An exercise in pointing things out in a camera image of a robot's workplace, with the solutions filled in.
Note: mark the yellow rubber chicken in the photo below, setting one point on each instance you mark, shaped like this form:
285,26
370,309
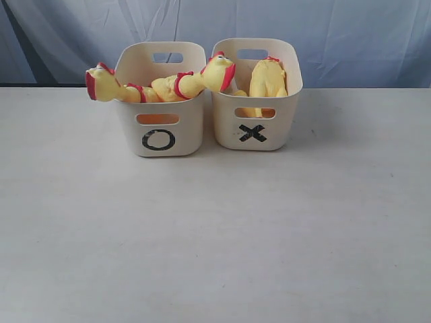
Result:
102,85
216,76

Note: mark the broken chicken head with tube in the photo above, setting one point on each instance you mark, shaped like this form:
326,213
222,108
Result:
240,92

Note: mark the yellow rubber chicken front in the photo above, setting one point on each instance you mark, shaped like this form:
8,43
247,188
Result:
102,85

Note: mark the blue-grey backdrop curtain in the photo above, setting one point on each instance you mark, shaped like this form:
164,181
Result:
338,43

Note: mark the cream bin marked X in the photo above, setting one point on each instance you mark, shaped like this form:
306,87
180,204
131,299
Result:
250,123

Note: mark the cream bin marked O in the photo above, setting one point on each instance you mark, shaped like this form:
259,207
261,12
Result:
160,129

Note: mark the headless yellow rubber chicken body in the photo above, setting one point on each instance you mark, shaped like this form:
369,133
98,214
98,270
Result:
268,79

